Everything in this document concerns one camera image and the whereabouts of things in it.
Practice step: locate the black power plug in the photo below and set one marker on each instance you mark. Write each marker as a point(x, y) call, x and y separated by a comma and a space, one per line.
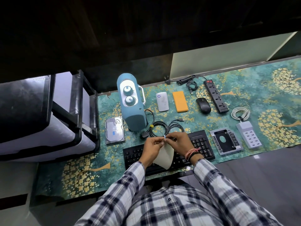
point(144, 135)

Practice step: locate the black computer keyboard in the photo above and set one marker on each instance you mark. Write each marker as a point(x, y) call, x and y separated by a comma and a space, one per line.
point(202, 145)

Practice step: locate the teal portable speaker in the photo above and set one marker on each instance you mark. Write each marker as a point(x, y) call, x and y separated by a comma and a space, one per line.
point(131, 108)

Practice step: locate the silver hard disk drive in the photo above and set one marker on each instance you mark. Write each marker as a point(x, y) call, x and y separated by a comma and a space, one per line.
point(114, 130)

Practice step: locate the person's left hand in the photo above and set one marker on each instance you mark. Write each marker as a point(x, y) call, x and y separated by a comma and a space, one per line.
point(150, 150)

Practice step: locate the black computer mouse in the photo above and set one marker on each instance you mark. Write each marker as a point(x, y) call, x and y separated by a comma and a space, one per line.
point(203, 105)

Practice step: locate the person's left forearm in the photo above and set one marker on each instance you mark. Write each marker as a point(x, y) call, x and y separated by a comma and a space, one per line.
point(117, 192)

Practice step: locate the person's right thumb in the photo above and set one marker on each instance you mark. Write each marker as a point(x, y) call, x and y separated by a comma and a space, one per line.
point(172, 139)

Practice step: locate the black white plastic drawer unit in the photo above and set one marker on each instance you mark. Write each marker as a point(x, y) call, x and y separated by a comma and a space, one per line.
point(35, 120)

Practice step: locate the cream cleaning cloth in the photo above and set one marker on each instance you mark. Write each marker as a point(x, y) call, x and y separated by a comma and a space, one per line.
point(164, 156)

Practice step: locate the black wristband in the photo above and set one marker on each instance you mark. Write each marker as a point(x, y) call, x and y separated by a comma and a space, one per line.
point(194, 155)

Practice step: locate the plaid shirt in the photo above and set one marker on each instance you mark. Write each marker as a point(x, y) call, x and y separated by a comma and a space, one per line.
point(169, 207)

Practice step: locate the red thread wristband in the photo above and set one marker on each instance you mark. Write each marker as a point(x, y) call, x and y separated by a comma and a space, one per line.
point(191, 152)

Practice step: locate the white pocket router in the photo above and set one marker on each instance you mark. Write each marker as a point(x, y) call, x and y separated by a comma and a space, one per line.
point(162, 102)

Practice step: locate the person's right forearm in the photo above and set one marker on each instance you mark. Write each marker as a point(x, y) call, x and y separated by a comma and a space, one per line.
point(225, 192)

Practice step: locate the small blue white tab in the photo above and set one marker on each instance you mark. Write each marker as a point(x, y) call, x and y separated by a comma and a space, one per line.
point(165, 137)

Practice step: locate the orange power bank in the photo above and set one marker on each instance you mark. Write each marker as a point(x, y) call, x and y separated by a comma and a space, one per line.
point(180, 101)

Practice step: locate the white multiport usb charger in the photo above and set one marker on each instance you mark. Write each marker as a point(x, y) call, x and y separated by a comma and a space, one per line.
point(249, 135)

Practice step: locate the person's right hand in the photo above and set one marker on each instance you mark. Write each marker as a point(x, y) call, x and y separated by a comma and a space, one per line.
point(183, 143)

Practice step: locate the person's left thumb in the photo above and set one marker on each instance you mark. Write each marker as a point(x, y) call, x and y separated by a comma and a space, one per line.
point(160, 143)

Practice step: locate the silver drive caddy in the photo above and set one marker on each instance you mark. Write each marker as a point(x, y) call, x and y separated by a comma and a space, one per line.
point(234, 138)

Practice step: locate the black power strip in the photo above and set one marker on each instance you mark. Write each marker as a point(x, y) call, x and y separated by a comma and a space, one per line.
point(216, 96)

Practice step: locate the teal floral table mat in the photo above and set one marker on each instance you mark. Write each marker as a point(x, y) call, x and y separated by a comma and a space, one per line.
point(258, 96)

